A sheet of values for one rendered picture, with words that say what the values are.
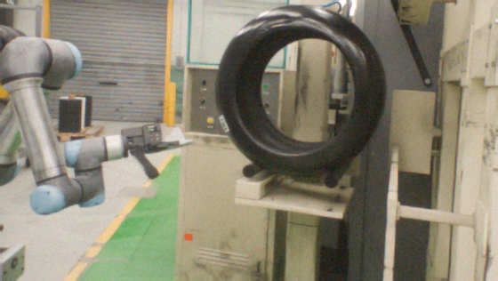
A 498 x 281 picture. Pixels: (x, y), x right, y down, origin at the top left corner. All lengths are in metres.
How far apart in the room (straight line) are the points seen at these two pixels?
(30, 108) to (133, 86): 9.53
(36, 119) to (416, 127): 1.22
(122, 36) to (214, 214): 8.81
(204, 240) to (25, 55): 1.45
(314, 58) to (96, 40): 9.49
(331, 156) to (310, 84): 0.48
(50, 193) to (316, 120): 0.99
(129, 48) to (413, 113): 9.56
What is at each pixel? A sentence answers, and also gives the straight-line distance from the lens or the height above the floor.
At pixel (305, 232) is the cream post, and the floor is 0.59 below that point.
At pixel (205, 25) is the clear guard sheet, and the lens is 2.33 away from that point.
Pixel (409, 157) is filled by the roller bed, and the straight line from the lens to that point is 1.68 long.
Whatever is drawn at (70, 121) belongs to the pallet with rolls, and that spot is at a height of 0.34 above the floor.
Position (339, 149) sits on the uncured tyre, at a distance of 1.36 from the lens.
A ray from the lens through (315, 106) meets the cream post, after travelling 1.76.
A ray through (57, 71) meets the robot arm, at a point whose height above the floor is 1.20.
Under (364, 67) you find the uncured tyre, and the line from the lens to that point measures 1.34.
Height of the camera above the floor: 1.22
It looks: 3 degrees down
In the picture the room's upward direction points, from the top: 3 degrees clockwise
